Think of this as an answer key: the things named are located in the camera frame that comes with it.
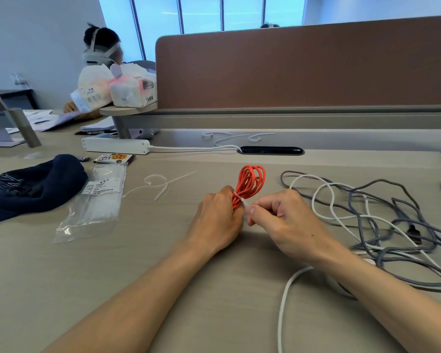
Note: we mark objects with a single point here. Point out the person's left hand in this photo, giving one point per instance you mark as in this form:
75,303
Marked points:
217,220

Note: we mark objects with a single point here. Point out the person's right hand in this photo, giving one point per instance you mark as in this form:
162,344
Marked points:
294,224

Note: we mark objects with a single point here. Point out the person's left forearm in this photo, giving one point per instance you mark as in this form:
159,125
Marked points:
132,308

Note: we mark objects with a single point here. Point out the person's right forearm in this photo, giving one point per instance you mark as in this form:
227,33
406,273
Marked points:
389,308

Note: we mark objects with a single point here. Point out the grey metal desk shelf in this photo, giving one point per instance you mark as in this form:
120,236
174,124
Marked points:
297,121
22,128

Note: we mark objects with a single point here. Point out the small white rounded object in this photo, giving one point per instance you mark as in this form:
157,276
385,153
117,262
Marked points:
149,134

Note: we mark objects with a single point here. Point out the white printed snack packet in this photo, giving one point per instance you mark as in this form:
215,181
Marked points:
112,158

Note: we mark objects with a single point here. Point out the white power strip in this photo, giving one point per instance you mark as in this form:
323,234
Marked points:
115,145

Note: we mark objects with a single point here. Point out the round beige shelf board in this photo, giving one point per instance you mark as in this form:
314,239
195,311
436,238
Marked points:
123,110

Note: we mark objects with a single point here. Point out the small purple candy wrapper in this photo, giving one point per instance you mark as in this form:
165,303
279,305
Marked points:
83,158

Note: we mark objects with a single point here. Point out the black flat tablet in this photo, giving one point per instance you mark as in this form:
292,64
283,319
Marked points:
95,133

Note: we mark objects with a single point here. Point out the white tissue pack pink label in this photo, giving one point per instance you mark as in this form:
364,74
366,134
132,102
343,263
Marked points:
132,93

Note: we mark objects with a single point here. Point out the brown desk divider panel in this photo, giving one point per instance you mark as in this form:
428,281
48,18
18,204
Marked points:
308,62

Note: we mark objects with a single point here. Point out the grey office chair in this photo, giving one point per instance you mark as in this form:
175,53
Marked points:
145,65

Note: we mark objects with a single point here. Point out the navy baseball cap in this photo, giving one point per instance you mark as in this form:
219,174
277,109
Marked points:
40,187

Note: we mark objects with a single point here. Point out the white paper sheets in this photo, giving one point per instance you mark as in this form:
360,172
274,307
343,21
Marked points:
47,121

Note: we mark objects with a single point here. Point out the white head-mounted headset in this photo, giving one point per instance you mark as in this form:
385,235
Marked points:
95,58

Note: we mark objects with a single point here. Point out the large glass window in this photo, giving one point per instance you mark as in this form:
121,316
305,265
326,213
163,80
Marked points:
158,18

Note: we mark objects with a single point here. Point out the dark side table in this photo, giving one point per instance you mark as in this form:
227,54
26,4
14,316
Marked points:
18,99

